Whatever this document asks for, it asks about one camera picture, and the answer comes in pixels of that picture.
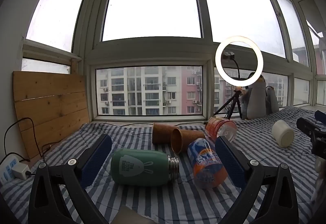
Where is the large grey penguin plush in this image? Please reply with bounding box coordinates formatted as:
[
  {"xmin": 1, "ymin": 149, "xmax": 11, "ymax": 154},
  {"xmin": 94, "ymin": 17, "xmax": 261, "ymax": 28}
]
[{"xmin": 241, "ymin": 72, "xmax": 267, "ymax": 120}]

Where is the small grey penguin plush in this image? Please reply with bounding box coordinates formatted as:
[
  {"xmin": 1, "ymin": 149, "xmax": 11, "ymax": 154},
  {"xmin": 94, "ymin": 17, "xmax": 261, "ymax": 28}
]
[{"xmin": 265, "ymin": 86, "xmax": 280, "ymax": 114}]

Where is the orange soda plastic bottle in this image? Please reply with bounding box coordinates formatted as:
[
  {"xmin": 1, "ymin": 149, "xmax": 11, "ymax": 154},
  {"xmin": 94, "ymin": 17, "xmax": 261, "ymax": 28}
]
[{"xmin": 187, "ymin": 138, "xmax": 229, "ymax": 189}]

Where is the gooseneck phone holder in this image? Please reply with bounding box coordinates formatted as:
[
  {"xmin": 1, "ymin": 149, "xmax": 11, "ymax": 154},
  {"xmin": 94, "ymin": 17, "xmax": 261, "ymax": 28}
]
[{"xmin": 222, "ymin": 51, "xmax": 241, "ymax": 82}]

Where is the black tripod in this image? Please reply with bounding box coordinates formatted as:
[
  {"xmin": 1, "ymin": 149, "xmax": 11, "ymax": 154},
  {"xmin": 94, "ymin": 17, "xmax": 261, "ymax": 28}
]
[{"xmin": 213, "ymin": 86, "xmax": 243, "ymax": 120}]

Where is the white power strip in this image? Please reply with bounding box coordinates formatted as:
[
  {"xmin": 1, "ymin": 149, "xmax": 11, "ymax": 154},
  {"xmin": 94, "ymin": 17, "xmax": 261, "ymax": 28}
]
[{"xmin": 0, "ymin": 156, "xmax": 20, "ymax": 185}]

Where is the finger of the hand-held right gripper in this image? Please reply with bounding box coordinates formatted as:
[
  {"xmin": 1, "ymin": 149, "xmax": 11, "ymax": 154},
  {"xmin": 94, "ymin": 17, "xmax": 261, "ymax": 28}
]
[
  {"xmin": 314, "ymin": 110, "xmax": 326, "ymax": 124},
  {"xmin": 296, "ymin": 117, "xmax": 326, "ymax": 161}
]

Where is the blue striped blanket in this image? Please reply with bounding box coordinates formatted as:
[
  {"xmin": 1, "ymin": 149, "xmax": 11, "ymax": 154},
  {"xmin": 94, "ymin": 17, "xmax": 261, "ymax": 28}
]
[{"xmin": 0, "ymin": 105, "xmax": 326, "ymax": 224}]

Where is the window frame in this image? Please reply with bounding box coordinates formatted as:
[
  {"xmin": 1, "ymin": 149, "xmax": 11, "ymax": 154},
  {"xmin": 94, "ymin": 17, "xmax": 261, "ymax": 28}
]
[{"xmin": 22, "ymin": 0, "xmax": 326, "ymax": 123}]

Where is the green thermos bottle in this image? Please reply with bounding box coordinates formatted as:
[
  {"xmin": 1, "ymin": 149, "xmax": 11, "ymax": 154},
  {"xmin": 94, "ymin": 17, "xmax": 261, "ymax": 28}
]
[{"xmin": 110, "ymin": 149, "xmax": 179, "ymax": 186}]

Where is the brown paper cup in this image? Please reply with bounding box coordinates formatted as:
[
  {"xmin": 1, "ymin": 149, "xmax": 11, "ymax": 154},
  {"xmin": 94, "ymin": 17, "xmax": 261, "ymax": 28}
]
[
  {"xmin": 152, "ymin": 122, "xmax": 179, "ymax": 144},
  {"xmin": 171, "ymin": 128, "xmax": 206, "ymax": 154}
]

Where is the white charger plug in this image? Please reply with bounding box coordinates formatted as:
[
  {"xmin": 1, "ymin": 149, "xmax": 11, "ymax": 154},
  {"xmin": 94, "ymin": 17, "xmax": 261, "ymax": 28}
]
[{"xmin": 11, "ymin": 162, "xmax": 32, "ymax": 180}]

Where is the white cup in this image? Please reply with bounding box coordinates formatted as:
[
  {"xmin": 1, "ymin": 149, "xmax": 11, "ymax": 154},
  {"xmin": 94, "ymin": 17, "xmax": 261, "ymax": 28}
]
[{"xmin": 271, "ymin": 119, "xmax": 295, "ymax": 148}]

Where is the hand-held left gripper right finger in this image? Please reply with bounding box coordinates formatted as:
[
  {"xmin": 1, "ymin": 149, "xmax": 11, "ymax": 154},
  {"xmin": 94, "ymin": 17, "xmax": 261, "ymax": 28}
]
[{"xmin": 215, "ymin": 135, "xmax": 299, "ymax": 224}]

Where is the orange clear plastic bottle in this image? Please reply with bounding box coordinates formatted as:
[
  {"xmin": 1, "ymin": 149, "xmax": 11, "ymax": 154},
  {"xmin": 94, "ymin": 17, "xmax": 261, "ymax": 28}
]
[{"xmin": 205, "ymin": 116, "xmax": 237, "ymax": 143}]

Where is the ring light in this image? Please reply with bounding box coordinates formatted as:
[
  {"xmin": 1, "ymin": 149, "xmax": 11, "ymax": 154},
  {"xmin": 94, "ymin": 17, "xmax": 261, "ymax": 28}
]
[{"xmin": 215, "ymin": 36, "xmax": 264, "ymax": 87}]

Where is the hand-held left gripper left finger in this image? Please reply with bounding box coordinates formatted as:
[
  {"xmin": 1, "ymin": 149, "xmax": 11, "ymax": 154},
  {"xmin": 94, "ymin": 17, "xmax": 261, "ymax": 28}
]
[{"xmin": 28, "ymin": 133, "xmax": 113, "ymax": 224}]

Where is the wooden board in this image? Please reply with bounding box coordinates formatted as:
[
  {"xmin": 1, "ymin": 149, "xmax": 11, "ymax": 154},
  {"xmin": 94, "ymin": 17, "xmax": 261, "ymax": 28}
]
[{"xmin": 13, "ymin": 71, "xmax": 92, "ymax": 160}]

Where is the black power cable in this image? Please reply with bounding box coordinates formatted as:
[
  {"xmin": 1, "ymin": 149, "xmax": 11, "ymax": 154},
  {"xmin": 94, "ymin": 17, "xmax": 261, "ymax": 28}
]
[{"xmin": 0, "ymin": 117, "xmax": 58, "ymax": 164}]

